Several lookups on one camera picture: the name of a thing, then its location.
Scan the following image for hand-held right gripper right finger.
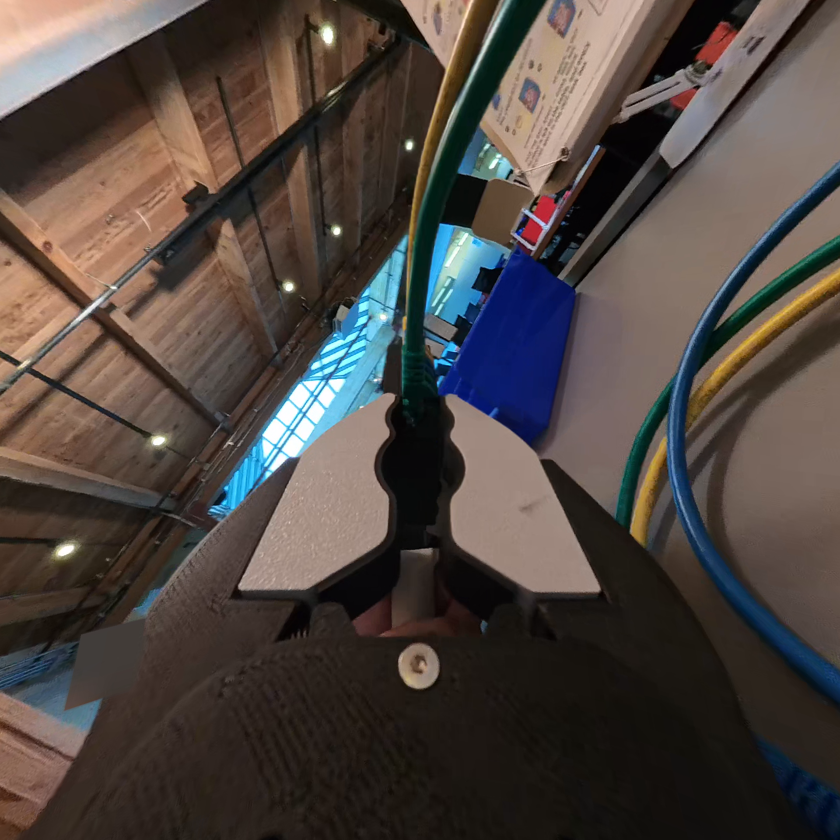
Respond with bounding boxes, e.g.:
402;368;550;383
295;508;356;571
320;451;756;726
436;394;603;601

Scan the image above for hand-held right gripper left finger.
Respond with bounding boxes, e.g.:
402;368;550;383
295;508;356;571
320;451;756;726
236;392;403;601

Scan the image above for black network switch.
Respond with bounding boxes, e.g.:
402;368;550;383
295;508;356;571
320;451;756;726
382;333;454;532

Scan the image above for blue ethernet cable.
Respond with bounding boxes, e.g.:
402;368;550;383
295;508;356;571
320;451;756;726
666;161;840;706

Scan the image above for yellow ethernet cable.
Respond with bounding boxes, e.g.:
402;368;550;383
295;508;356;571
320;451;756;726
403;0;840;546

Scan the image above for green ethernet cable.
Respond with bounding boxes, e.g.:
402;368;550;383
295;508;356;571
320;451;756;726
400;0;840;526

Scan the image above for person's left hand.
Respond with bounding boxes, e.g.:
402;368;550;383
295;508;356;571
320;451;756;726
356;587;487;639

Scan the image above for skylight window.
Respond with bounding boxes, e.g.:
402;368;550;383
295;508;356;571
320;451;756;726
220;289;401;509

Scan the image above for blue plastic bin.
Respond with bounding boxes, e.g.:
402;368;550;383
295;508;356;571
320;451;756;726
438;248;577;447

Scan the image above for ceiling track spotlights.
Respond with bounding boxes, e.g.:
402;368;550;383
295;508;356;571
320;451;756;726
52;23;417;562

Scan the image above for cardboard sheet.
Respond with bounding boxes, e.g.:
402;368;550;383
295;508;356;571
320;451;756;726
472;178;534;249

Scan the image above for white rack with red box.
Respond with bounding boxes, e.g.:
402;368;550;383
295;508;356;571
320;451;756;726
511;193;559;258

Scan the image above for black board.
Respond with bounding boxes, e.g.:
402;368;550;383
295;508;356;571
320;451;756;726
441;172;490;227

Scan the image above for printed instruction board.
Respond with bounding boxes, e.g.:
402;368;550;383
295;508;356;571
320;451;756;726
400;0;697;196

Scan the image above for red equipment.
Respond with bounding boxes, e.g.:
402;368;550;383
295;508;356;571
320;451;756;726
675;21;737;111

